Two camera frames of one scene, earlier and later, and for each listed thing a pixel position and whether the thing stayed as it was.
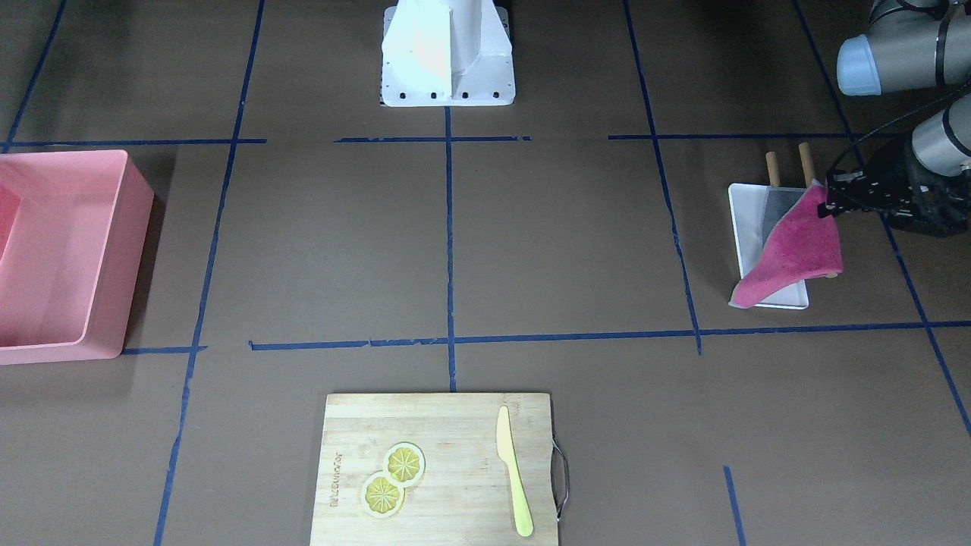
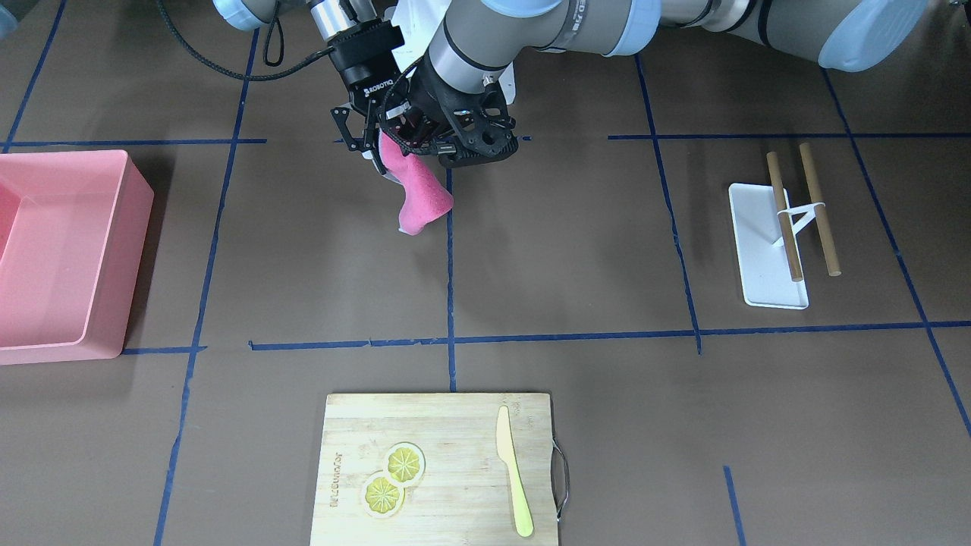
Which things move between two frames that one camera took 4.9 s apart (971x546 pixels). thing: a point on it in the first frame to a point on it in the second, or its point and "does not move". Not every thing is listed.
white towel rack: x=752 y=208 does not move
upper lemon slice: x=403 y=464 does not move
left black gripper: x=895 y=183 to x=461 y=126
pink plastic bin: x=73 y=228 does not move
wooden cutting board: x=466 y=496 does not move
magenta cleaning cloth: x=803 y=245 to x=426 y=197
